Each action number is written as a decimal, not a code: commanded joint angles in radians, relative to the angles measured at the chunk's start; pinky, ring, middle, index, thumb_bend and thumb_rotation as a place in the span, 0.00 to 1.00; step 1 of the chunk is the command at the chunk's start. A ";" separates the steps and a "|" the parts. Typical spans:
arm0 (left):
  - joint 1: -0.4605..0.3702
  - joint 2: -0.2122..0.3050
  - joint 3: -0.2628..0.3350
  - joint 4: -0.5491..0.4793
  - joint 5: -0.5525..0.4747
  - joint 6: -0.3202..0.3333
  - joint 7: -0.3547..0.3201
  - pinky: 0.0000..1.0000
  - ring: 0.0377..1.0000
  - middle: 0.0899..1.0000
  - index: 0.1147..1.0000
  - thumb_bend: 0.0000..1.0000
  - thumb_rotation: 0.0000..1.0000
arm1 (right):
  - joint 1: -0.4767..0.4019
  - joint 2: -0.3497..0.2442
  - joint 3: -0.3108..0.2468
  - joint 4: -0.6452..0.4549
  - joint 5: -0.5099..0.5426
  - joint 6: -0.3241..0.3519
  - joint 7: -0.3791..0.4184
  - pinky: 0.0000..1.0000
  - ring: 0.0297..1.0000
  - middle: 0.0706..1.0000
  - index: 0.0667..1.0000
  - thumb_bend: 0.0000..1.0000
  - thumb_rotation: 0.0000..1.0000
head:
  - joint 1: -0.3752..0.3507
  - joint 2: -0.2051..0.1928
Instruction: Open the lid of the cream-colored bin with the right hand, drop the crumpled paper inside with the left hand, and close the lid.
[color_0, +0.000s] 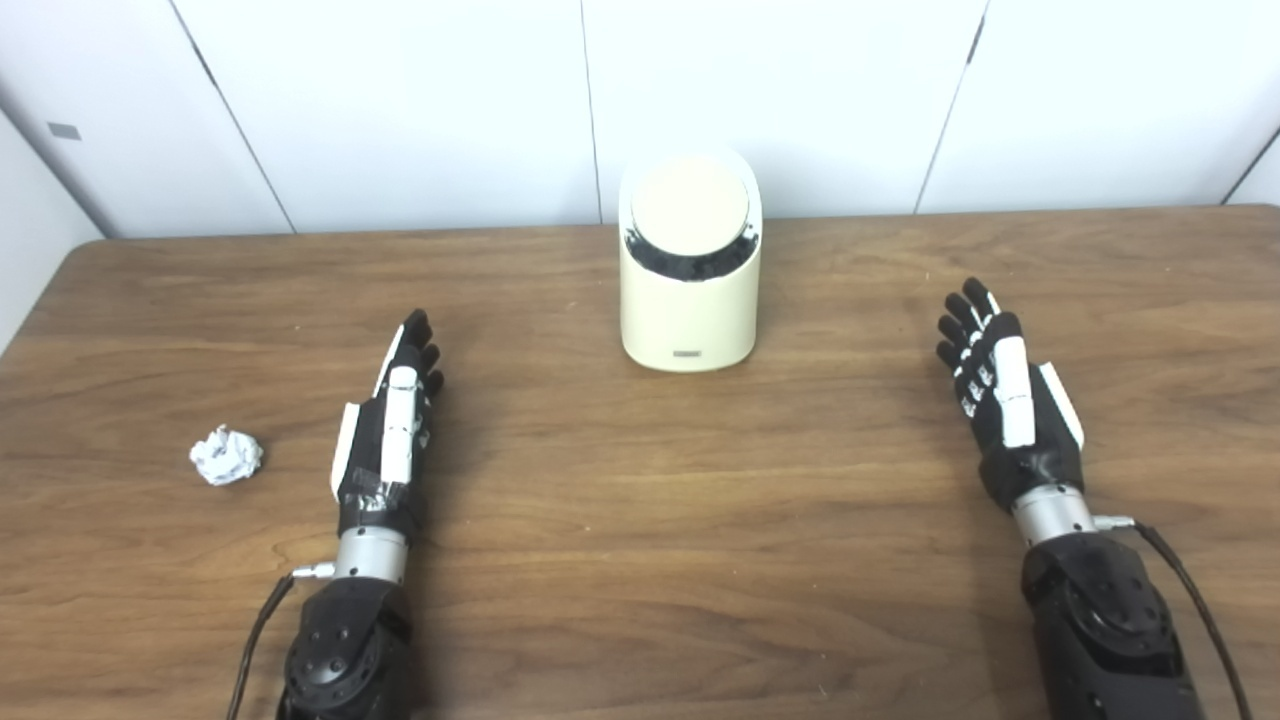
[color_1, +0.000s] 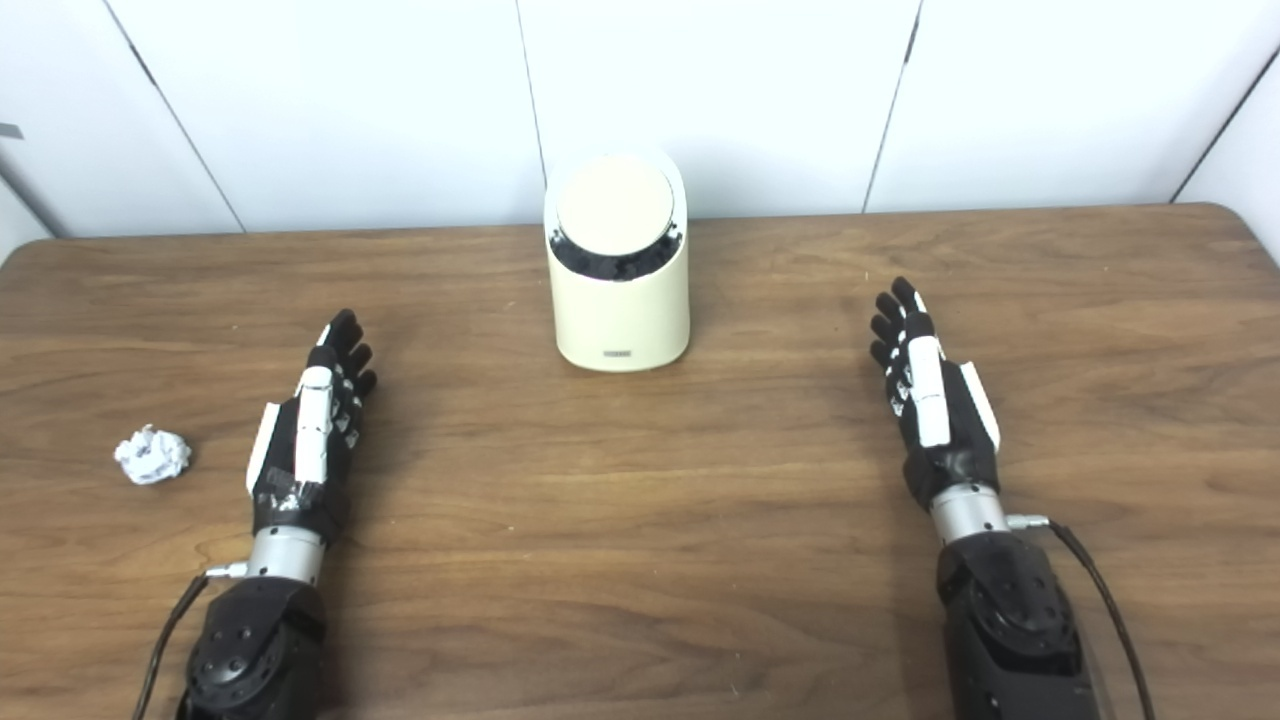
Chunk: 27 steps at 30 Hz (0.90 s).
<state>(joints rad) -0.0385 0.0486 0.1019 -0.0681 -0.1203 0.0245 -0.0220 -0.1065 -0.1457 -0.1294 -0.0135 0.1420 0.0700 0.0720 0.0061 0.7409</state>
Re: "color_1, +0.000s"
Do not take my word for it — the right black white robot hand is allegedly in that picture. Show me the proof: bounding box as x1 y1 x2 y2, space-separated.
868 277 1002 511

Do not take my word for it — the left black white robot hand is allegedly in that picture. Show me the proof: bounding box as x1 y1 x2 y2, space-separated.
246 308 379 546

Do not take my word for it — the white paper ball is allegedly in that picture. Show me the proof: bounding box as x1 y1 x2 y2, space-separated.
113 424 192 486

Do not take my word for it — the cream-colored bin body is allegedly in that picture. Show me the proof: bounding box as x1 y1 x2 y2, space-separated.
543 152 692 373

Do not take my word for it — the cream round bin lid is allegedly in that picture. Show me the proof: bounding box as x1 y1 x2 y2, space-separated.
556 155 676 256

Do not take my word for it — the black bin liner bag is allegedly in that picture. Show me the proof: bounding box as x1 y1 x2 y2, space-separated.
549 225 685 283

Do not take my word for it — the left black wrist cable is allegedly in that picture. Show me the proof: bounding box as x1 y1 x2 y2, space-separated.
132 563 248 720

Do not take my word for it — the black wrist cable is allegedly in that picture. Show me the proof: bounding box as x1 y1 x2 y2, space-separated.
132 563 248 720
1008 514 1156 720

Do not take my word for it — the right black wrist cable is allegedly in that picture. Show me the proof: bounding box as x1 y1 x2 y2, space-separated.
1008 514 1156 720

